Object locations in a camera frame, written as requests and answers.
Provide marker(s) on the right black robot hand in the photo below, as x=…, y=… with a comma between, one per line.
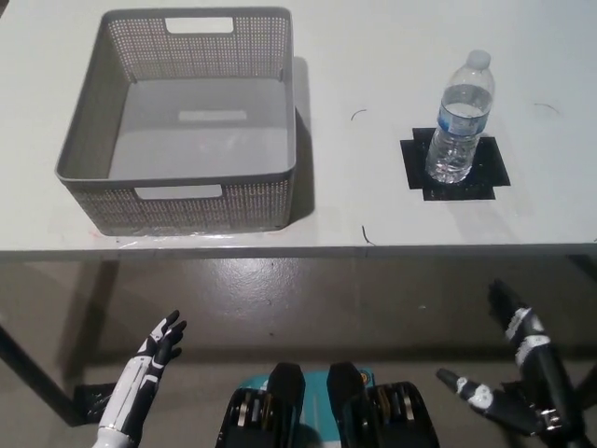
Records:
x=541, y=364

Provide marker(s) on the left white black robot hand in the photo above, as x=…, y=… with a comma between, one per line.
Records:
x=140, y=378

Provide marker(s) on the clear plastic water bottle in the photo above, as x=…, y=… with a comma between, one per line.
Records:
x=459, y=121

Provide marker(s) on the black metal table leg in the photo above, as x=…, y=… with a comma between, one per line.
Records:
x=42, y=378

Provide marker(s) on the black robot legs with teal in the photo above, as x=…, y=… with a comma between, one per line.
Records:
x=289, y=396

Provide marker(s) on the black tape patch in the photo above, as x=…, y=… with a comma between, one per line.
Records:
x=490, y=163

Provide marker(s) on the grey perforated plastic basket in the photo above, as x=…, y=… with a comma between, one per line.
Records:
x=93, y=140

